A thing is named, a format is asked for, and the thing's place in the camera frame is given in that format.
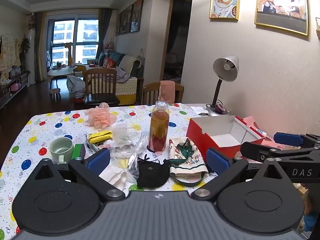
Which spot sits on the pink mesh bath loofah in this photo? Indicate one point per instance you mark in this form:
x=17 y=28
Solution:
x=100 y=116

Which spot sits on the low oval table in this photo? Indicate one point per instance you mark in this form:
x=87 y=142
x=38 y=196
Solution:
x=61 y=72

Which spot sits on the small white blue tube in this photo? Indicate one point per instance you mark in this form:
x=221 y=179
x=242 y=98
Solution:
x=258 y=131

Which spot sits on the silver desk lamp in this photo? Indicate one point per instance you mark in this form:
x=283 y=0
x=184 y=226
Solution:
x=226 y=66

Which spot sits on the grey cloth pile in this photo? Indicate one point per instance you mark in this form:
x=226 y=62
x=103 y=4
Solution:
x=76 y=86

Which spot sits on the wooden wall shelf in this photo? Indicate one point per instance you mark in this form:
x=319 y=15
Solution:
x=318 y=28

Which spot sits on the small wooden stool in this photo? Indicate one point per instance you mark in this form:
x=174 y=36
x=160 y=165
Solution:
x=55 y=93

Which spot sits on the sofa with cream cover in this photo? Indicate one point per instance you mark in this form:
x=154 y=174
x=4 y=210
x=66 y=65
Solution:
x=127 y=85

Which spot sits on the clear bubble wrap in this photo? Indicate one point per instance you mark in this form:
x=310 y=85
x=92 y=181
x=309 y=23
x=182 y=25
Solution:
x=123 y=134

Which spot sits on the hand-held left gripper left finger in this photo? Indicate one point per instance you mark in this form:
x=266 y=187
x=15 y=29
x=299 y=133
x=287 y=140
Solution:
x=98 y=160

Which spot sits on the low media cabinet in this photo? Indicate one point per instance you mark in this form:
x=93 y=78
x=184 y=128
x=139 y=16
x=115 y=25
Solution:
x=10 y=92

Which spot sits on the beige curtain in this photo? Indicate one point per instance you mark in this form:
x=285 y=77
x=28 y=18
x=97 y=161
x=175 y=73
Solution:
x=41 y=47

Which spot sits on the white green printed cloth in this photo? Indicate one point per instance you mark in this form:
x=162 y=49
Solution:
x=186 y=155

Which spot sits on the pink towel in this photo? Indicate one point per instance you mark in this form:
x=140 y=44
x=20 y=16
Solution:
x=166 y=91

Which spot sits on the balloon print tablecloth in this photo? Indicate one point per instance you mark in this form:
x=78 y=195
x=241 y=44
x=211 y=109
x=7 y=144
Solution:
x=45 y=130

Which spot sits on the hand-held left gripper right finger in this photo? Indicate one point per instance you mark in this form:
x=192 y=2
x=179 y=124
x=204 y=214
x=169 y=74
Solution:
x=218 y=161

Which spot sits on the grey curtain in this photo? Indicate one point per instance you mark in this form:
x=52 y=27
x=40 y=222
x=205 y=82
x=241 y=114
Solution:
x=105 y=30

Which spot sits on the pink plush toy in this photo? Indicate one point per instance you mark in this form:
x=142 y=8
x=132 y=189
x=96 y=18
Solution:
x=108 y=47

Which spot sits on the red cardboard box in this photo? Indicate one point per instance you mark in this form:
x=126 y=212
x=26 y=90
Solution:
x=198 y=133

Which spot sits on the yellow cloth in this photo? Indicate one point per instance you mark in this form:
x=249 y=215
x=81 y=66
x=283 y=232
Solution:
x=100 y=135

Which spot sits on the small purple jar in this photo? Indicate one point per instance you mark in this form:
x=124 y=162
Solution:
x=220 y=107

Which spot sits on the hanging patterned clothes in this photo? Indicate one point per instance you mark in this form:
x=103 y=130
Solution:
x=8 y=55

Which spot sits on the pale green mug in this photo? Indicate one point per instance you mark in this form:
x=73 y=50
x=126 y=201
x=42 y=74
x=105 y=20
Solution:
x=61 y=148

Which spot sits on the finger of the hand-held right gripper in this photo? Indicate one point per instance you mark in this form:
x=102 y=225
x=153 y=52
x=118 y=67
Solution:
x=287 y=139
x=252 y=151

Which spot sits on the large window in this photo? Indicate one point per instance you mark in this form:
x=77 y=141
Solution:
x=75 y=40

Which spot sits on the black face mask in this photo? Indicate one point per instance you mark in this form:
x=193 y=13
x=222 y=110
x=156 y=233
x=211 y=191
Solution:
x=152 y=173

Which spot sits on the dark framed wall picture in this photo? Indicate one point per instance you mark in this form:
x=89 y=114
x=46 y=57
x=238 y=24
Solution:
x=117 y=24
x=137 y=15
x=126 y=19

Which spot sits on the framed family picture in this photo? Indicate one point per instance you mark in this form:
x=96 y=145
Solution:
x=282 y=2

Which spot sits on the amber drink bottle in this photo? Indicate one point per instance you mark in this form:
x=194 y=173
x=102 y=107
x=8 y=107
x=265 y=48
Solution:
x=159 y=126

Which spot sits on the wooden chair dark seat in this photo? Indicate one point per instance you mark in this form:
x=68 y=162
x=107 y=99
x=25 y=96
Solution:
x=101 y=97

